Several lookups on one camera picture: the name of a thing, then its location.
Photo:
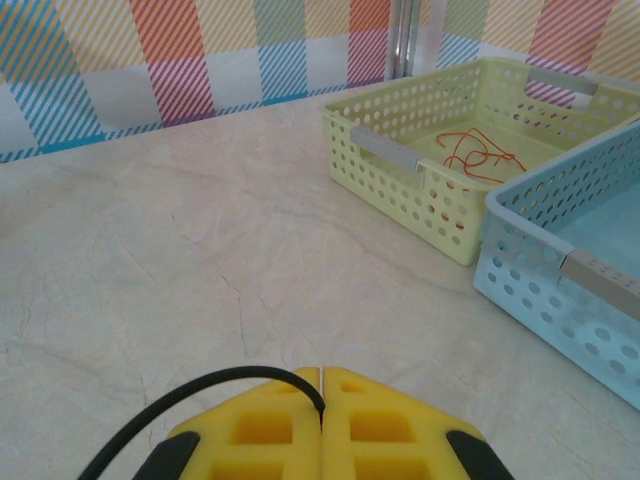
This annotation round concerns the green perforated plastic basket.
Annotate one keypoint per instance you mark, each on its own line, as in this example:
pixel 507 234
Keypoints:
pixel 380 185

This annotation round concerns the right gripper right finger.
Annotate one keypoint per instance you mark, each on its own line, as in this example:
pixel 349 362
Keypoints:
pixel 385 450

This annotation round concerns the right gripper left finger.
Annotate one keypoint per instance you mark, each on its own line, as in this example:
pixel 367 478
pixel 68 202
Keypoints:
pixel 260 450

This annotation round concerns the aluminium frame post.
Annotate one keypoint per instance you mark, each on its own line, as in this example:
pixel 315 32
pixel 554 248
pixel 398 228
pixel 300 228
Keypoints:
pixel 405 35

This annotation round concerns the blue perforated plastic basket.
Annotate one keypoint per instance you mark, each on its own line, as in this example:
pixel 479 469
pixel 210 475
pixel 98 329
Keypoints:
pixel 530 300

